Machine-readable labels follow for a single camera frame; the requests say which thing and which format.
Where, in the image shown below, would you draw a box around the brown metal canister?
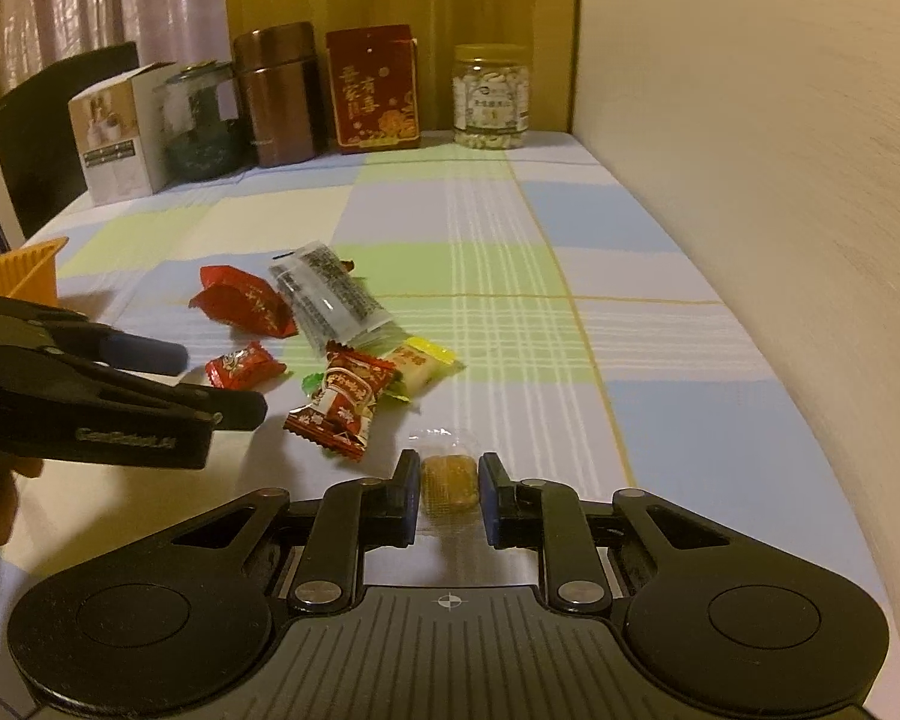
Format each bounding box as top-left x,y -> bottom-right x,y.
231,26 -> 329,168

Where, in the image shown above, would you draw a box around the white cardboard box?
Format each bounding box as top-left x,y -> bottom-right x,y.
67,62 -> 181,205

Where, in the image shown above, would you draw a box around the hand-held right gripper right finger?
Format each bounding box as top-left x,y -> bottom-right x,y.
478,452 -> 737,614

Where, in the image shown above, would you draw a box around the clear glass jar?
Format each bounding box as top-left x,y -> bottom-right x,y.
452,43 -> 533,151

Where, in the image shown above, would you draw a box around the red gift box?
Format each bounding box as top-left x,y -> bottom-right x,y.
325,24 -> 422,156

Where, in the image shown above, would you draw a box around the large red pyramid snack packet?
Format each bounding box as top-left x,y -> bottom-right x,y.
189,264 -> 299,337

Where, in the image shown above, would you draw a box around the yellow white candy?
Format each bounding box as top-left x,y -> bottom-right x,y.
382,336 -> 460,398

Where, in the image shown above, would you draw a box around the checkered tablecloth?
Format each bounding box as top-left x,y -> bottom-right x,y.
0,127 -> 900,720

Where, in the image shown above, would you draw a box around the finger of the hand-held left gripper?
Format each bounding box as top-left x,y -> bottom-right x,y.
41,311 -> 188,376
82,364 -> 267,432

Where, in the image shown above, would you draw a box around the patterned curtain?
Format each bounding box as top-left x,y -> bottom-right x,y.
0,0 -> 230,110

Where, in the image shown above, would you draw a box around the red brown candy wrapper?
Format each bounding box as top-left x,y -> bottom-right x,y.
283,341 -> 398,462

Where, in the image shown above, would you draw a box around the orange plastic tray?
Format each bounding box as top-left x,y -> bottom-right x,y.
0,236 -> 70,308

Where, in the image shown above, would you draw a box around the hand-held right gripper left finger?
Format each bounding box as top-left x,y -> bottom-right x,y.
161,448 -> 422,617

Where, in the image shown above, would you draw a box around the glass jar with dark lid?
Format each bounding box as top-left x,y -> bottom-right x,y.
154,60 -> 256,181

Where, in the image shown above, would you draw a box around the small red candy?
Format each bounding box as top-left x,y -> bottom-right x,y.
205,341 -> 287,393

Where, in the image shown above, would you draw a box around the clear snack packet black print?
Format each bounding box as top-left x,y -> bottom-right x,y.
268,240 -> 392,353

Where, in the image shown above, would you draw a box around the black appliance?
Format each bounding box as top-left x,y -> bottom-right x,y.
0,41 -> 142,241

